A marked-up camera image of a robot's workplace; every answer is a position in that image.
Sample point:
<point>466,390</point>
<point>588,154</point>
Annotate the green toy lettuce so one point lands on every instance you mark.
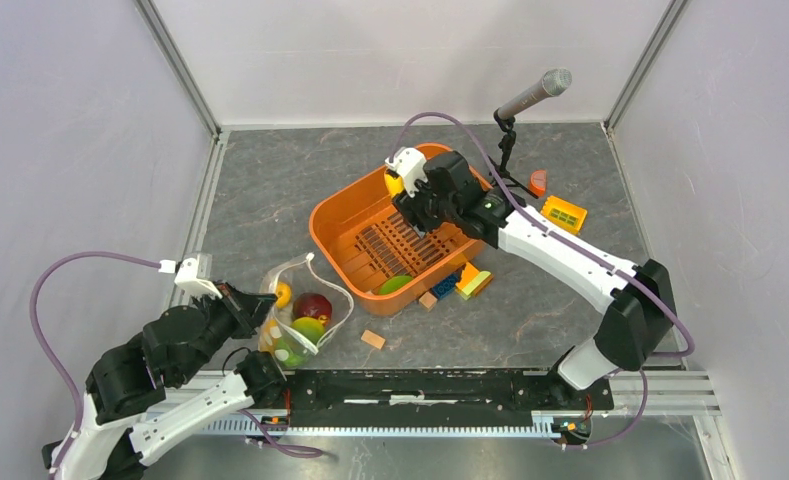
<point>288,355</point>

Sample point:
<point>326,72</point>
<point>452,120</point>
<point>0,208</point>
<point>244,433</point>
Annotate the tan wooden block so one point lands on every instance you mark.
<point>373,339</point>

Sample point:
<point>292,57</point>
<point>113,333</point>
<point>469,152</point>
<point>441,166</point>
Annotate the yellow green brown brick stack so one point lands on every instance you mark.
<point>472,281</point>

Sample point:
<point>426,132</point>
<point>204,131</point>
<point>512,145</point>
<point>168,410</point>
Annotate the dark red toy onion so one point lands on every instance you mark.
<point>310,304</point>

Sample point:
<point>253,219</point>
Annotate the orange semicircle toy slice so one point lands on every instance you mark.
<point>538,182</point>

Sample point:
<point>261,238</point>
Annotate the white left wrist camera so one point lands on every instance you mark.
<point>192,274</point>

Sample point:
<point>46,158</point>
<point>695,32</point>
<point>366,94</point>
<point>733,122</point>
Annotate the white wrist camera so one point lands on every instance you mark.
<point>192,274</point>
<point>409,164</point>

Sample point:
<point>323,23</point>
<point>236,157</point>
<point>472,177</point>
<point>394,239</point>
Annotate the blue toy brick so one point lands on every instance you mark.
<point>446,286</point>

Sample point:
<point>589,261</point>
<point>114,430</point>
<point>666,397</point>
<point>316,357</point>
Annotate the yellow toy lemon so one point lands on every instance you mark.
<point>284,295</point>

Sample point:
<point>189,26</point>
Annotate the orange plastic basket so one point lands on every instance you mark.
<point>367,241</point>

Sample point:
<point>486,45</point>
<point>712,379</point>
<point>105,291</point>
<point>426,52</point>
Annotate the green toy lime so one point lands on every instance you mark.
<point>394,284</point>

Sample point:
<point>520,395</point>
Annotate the yellow window toy brick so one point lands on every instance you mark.
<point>566,215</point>

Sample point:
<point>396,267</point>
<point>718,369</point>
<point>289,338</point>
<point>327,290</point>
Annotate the yellow green toy fruit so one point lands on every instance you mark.
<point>310,328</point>

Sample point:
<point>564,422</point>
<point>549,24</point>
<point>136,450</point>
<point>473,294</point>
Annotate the polka dot zip top bag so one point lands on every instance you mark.
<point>300,275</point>

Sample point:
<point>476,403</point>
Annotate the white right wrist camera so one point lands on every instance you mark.
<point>409,164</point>

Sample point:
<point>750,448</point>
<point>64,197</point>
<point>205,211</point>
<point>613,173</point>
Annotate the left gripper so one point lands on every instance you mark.
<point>245,306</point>

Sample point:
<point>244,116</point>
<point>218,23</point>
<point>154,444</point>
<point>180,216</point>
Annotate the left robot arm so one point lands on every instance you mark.
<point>113,438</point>

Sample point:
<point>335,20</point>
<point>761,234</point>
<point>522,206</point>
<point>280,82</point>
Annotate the small tan wooden cube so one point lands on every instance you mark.
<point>428,301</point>

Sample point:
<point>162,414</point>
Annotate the yellow toy mango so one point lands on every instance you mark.
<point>394,183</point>

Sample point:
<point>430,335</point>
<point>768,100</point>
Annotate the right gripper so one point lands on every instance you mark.
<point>410,208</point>

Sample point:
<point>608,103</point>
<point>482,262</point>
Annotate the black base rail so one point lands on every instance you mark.
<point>426,398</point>

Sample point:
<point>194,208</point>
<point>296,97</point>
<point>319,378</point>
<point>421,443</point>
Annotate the black microphone tripod stand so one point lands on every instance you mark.
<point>506,146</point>

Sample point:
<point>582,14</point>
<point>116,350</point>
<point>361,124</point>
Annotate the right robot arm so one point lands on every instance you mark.
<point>635,301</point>

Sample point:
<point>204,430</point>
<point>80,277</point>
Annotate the silver microphone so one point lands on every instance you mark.
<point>553,83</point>

